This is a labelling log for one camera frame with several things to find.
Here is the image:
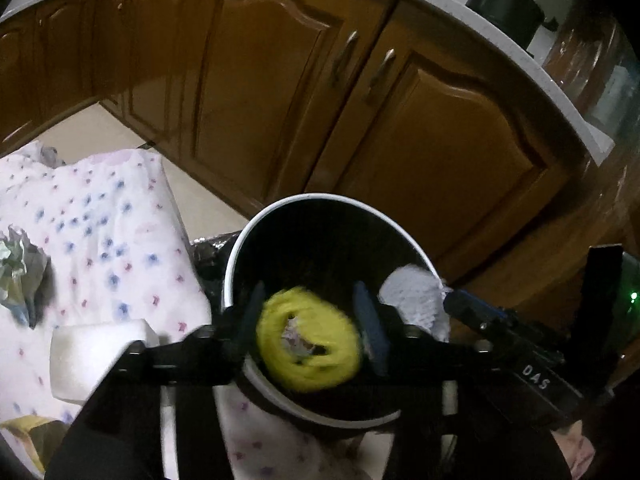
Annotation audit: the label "white foam block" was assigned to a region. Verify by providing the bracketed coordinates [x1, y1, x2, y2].
[49, 319, 161, 403]

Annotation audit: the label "black stock pot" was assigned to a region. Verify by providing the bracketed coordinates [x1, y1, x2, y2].
[466, 0, 558, 48]

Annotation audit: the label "wooden base cabinets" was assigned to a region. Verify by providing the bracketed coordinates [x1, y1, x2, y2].
[0, 0, 640, 341]

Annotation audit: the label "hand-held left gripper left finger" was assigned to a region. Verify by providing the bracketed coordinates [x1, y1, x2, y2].
[45, 282, 267, 480]

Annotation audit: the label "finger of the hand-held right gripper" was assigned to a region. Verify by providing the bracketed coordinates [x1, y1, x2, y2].
[442, 287, 521, 333]

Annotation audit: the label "metal cabinet handle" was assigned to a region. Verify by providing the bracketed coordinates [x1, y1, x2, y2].
[367, 49, 397, 106]
[332, 30, 361, 86]

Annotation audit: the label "white-rimmed black bin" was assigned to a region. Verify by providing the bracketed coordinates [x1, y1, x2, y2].
[222, 192, 458, 433]

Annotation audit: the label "floral printed white blanket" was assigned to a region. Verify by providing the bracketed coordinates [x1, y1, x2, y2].
[0, 140, 401, 480]

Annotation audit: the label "yellow cloth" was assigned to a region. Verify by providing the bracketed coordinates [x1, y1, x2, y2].
[0, 412, 71, 476]

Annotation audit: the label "yellow ball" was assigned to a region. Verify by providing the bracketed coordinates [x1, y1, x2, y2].
[255, 286, 362, 393]

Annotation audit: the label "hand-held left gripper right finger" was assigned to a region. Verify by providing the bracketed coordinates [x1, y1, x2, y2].
[352, 281, 572, 480]

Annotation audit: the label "white tissue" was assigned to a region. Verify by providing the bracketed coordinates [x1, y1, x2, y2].
[377, 264, 453, 343]

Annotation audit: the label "wooden framed glass door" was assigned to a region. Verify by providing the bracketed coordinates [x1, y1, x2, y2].
[542, 0, 640, 136]

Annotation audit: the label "person's right hand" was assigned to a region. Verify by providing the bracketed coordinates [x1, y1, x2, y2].
[550, 420, 598, 480]

